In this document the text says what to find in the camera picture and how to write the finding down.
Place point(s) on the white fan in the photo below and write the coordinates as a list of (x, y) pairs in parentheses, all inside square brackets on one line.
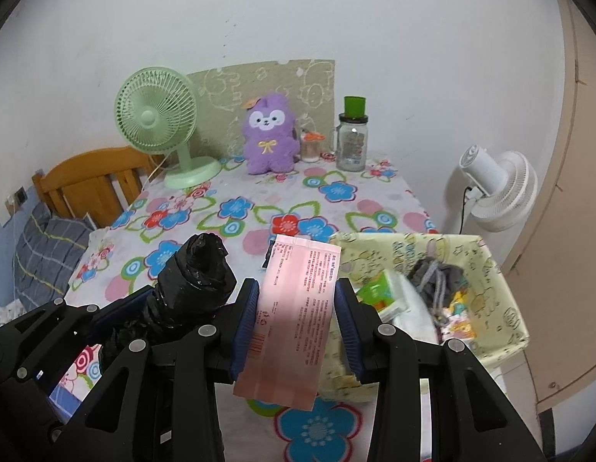
[(500, 178)]

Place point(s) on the green packet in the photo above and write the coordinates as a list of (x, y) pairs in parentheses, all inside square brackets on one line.
[(377, 291)]

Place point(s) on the grey plaid pillow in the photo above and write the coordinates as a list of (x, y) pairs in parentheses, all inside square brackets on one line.
[(47, 250)]

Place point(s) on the yellow patterned storage box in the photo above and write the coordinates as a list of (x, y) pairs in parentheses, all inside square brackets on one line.
[(497, 284)]

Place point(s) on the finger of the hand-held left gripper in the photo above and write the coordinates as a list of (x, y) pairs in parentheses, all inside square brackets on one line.
[(120, 305)]

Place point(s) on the grey knitted cloth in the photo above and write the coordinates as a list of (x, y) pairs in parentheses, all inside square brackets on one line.
[(430, 274)]

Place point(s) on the pink packet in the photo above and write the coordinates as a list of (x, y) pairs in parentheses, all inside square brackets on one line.
[(298, 308)]

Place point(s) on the glass jar with green lid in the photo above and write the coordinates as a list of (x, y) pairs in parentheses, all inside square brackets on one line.
[(352, 144)]

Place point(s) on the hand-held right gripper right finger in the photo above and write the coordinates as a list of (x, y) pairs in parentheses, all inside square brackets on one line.
[(346, 332)]

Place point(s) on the crumpled white cloth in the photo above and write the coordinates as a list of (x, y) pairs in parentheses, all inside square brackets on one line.
[(9, 313)]

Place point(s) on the small toothpick jar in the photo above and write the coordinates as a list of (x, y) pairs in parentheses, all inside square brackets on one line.
[(310, 149)]

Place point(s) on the white towel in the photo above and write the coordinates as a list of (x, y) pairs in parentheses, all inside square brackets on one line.
[(408, 313)]

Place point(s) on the green desk fan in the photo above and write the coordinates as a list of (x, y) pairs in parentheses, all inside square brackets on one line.
[(149, 110)]

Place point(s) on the colourful snack packet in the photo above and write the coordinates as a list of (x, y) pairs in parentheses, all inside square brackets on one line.
[(459, 320)]

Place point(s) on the beige door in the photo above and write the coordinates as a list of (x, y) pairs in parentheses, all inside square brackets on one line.
[(577, 202)]

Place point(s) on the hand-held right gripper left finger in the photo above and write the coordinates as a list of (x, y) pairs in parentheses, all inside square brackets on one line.
[(245, 327)]

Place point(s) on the black plastic bag roll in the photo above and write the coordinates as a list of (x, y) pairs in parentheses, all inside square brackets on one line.
[(197, 269)]

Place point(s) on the green patterned cardboard panel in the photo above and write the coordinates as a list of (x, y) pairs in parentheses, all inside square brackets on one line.
[(278, 77)]

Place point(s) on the purple plush toy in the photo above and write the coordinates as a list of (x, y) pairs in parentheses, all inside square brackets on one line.
[(269, 154)]

